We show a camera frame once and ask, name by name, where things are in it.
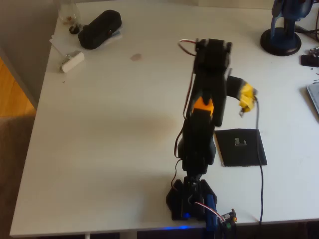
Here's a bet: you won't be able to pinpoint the orange plastic object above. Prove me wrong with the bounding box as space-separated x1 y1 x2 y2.
193 97 215 118

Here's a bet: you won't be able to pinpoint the black square mat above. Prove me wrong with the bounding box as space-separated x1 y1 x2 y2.
214 128 268 167

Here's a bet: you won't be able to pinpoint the white power bank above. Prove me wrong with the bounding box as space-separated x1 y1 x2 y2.
59 50 85 74

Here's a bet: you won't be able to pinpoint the blue table clamp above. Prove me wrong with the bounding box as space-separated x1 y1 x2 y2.
204 194 222 239

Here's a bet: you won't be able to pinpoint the black oblong case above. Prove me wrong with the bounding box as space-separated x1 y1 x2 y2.
78 9 123 50

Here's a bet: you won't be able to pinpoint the motor controller board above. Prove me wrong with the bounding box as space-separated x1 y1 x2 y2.
219 208 238 231

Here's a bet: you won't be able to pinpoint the white paper sheets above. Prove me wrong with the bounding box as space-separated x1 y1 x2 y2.
49 27 123 57

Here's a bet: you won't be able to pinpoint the blue stand with black base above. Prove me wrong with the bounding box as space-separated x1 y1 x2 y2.
260 0 314 57

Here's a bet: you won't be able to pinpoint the grey laptop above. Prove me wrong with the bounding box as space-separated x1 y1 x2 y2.
306 82 319 115

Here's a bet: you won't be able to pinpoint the black phone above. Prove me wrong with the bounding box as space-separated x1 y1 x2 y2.
300 54 319 68

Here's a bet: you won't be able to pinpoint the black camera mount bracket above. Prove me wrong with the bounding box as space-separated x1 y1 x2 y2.
225 75 244 102

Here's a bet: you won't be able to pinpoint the red white wrist servo cable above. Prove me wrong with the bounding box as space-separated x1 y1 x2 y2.
177 39 197 57

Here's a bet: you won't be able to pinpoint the camera wrapped in yellow tape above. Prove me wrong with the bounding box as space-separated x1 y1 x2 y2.
238 83 259 118

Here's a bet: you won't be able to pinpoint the red white base servo cable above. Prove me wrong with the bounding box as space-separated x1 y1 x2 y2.
193 201 225 222

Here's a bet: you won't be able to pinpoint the black camera cable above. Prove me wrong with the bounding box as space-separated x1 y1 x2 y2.
254 96 265 225

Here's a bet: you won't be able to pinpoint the black desk cables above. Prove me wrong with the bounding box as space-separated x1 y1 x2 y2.
294 23 319 43

